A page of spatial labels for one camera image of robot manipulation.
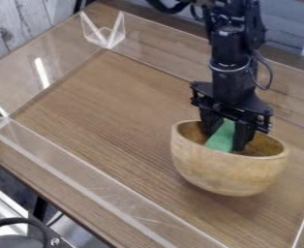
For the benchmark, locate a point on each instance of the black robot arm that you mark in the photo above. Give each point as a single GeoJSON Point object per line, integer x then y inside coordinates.
{"type": "Point", "coordinates": [234, 29]}

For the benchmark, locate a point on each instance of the black metal bracket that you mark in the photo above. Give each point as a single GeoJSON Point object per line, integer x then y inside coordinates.
{"type": "Point", "coordinates": [45, 237]}

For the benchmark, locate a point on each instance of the brown wooden bowl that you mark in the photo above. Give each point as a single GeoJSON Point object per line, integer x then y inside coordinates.
{"type": "Point", "coordinates": [238, 174]}

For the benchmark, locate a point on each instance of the clear acrylic corner bracket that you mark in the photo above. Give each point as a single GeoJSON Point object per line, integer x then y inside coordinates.
{"type": "Point", "coordinates": [105, 37]}

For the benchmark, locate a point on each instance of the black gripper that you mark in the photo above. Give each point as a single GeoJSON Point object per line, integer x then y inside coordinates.
{"type": "Point", "coordinates": [229, 98]}

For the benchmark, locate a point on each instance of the green rectangular block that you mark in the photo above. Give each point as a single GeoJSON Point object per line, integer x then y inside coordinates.
{"type": "Point", "coordinates": [221, 140]}

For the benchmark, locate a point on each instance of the clear acrylic enclosure wall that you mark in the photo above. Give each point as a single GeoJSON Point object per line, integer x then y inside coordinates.
{"type": "Point", "coordinates": [86, 114]}

